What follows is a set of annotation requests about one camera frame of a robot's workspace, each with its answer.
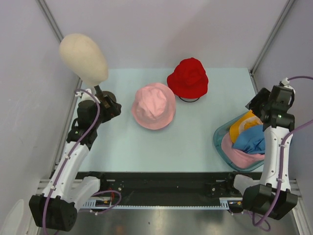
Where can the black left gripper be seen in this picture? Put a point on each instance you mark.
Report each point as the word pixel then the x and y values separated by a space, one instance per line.
pixel 113 110

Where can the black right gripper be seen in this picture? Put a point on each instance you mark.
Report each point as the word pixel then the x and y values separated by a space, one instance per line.
pixel 262 95

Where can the pink bucket hat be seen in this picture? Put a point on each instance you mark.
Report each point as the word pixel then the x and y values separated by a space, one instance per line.
pixel 154 106

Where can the red bucket hat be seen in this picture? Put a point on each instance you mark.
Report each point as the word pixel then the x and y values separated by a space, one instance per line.
pixel 189 79

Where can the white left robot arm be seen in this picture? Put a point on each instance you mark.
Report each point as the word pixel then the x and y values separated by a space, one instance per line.
pixel 58 205

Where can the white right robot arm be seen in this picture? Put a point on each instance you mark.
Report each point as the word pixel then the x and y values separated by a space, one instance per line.
pixel 271 196

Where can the brown wooden stand base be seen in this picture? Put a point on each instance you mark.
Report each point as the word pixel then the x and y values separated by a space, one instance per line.
pixel 100 93

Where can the yellow hat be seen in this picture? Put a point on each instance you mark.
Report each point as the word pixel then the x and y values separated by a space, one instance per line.
pixel 247 121

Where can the blue hat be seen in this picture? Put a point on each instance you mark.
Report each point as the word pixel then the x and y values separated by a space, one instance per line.
pixel 251 141

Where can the teal plastic basket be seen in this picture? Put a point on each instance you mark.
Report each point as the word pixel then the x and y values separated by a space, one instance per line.
pixel 217 140

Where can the beige mannequin head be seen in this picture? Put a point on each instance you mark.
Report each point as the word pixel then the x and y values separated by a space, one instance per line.
pixel 83 56

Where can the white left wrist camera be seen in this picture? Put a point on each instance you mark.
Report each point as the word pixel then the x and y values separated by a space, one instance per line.
pixel 88 94

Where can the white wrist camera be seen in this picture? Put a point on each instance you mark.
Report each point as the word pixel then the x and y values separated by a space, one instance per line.
pixel 285 83
pixel 88 94

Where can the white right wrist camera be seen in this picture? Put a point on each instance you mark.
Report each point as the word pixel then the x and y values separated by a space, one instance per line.
pixel 285 83

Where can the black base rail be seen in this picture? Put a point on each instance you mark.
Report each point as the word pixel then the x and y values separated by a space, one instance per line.
pixel 167 189

